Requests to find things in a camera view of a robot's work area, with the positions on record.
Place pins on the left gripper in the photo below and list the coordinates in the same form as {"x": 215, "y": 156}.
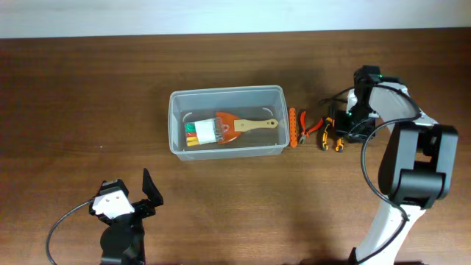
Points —
{"x": 139, "y": 210}

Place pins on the clear plastic container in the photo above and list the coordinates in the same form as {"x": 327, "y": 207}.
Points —
{"x": 250, "y": 102}

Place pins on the small red-handled cutting pliers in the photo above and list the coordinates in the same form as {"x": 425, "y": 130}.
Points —
{"x": 305, "y": 130}

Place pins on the orange scraper with wooden handle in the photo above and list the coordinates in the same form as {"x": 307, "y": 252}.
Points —
{"x": 233, "y": 126}

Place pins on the screwdriver set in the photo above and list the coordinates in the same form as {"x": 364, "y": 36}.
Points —
{"x": 208, "y": 131}

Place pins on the orange-black long-nose pliers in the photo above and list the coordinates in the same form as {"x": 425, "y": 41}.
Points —
{"x": 328, "y": 129}

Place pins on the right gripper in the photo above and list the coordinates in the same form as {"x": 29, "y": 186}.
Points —
{"x": 341, "y": 127}

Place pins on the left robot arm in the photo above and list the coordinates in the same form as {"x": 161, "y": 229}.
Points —
{"x": 122, "y": 242}

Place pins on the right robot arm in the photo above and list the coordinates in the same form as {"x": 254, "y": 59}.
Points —
{"x": 417, "y": 165}

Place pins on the orange perforated plastic strip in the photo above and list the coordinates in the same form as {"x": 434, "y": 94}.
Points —
{"x": 292, "y": 114}

